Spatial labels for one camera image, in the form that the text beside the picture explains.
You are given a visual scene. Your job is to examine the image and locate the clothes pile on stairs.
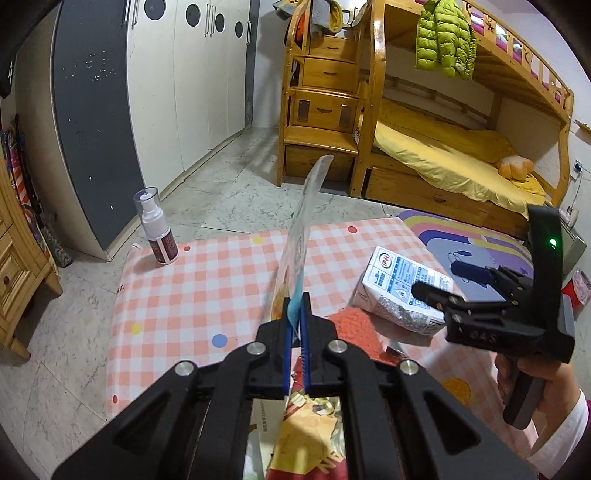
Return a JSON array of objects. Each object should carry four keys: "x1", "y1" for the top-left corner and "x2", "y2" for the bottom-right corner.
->
[{"x1": 273, "y1": 0, "x2": 342, "y2": 37}]

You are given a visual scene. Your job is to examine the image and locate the white milk carton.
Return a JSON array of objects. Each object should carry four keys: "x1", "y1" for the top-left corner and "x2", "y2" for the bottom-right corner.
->
[{"x1": 352, "y1": 246, "x2": 454, "y2": 337}]

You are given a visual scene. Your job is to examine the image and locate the pink checkered tablecloth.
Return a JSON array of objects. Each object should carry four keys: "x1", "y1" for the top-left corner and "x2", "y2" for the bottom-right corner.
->
[{"x1": 105, "y1": 218, "x2": 537, "y2": 455}]

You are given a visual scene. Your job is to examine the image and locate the pink trash bag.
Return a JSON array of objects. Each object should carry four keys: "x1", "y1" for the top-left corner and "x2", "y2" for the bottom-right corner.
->
[{"x1": 562, "y1": 269, "x2": 591, "y2": 317}]

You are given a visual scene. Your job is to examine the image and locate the rainbow purple rug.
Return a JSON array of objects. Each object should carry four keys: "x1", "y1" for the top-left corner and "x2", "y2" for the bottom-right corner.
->
[{"x1": 398, "y1": 209, "x2": 533, "y2": 301}]

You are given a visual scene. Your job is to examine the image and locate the yellow bed sheet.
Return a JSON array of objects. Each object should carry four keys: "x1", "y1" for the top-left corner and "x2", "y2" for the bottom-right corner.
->
[{"x1": 374, "y1": 98, "x2": 546, "y2": 216}]

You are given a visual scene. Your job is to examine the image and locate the white and grey wardrobe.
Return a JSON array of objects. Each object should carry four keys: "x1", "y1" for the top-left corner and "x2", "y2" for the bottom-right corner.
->
[{"x1": 1, "y1": 1, "x2": 256, "y2": 259}]

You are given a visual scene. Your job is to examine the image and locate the green puffer jacket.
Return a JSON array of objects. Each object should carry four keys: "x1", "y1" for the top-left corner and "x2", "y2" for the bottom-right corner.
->
[{"x1": 415, "y1": 0, "x2": 477, "y2": 81}]

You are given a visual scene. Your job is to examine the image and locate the clear plastic wrapper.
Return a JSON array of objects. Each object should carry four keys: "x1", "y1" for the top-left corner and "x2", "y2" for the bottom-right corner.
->
[{"x1": 270, "y1": 154, "x2": 334, "y2": 346}]

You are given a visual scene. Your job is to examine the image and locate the white spray bottle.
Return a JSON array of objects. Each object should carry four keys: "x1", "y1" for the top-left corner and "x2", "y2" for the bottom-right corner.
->
[{"x1": 133, "y1": 187, "x2": 178, "y2": 265}]

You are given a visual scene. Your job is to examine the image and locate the orange knitted cloth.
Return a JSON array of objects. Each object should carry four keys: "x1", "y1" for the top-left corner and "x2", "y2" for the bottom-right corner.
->
[{"x1": 329, "y1": 307, "x2": 388, "y2": 362}]

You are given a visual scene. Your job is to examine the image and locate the orange plush toy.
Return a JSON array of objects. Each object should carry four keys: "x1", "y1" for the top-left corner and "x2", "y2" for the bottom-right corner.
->
[{"x1": 497, "y1": 155, "x2": 534, "y2": 182}]

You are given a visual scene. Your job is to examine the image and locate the wooden bunk bed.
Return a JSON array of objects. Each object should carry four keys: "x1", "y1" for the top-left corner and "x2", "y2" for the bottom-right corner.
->
[{"x1": 349, "y1": 1, "x2": 574, "y2": 238}]

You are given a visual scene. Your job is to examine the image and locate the red gift box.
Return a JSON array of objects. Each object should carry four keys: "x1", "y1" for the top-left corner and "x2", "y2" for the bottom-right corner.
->
[{"x1": 266, "y1": 391, "x2": 349, "y2": 480}]

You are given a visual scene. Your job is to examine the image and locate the grey bedside cabinet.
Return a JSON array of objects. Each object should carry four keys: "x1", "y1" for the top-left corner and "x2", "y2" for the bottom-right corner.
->
[{"x1": 561, "y1": 222, "x2": 587, "y2": 278}]

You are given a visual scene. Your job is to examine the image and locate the wooden glass-door cabinet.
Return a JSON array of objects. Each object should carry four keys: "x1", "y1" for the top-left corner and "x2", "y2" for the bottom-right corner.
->
[{"x1": 0, "y1": 156, "x2": 63, "y2": 361}]

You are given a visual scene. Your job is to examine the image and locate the wooden stair drawers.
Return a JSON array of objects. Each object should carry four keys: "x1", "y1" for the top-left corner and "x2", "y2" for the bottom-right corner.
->
[{"x1": 276, "y1": 1, "x2": 363, "y2": 185}]

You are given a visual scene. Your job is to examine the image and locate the right hand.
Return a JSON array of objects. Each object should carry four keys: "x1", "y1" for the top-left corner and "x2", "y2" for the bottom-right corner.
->
[{"x1": 493, "y1": 352, "x2": 583, "y2": 418}]

